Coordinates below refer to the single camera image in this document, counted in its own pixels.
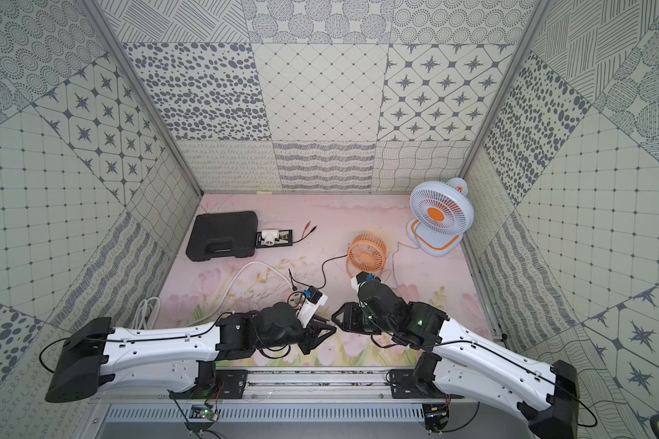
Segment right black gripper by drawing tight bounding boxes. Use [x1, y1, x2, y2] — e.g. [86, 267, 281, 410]
[330, 302, 395, 336]

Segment black USB cable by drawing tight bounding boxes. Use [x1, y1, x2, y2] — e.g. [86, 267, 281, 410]
[286, 253, 353, 308]

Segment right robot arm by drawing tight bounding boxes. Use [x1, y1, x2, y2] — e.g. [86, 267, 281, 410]
[331, 272, 582, 438]

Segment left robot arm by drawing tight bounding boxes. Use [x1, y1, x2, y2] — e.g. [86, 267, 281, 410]
[45, 302, 336, 404]

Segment small orange desk fan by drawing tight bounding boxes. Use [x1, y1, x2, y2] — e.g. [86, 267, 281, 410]
[347, 232, 387, 275]

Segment white and orange fan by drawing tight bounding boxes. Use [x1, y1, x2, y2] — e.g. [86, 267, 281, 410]
[406, 177, 475, 257]

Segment red and black test leads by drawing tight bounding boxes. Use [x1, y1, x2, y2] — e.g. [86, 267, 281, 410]
[293, 221, 317, 243]

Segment black tray with white adapter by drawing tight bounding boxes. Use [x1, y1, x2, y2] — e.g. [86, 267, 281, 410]
[256, 229, 294, 249]

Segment right circuit board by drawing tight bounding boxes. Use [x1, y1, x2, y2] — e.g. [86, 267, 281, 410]
[422, 404, 450, 433]

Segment black plastic tool case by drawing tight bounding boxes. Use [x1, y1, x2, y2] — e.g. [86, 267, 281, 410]
[186, 210, 258, 262]

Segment left green circuit board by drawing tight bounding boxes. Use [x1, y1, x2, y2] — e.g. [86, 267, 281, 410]
[187, 404, 220, 431]

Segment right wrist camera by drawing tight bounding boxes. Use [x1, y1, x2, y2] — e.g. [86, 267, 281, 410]
[351, 272, 377, 292]

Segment aluminium mounting rail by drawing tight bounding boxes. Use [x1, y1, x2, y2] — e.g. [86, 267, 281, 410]
[95, 366, 528, 406]

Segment white fan cord with plug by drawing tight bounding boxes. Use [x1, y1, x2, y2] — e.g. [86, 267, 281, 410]
[386, 240, 418, 292]

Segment white power strip cable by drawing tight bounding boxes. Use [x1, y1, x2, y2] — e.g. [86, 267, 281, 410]
[130, 260, 295, 330]

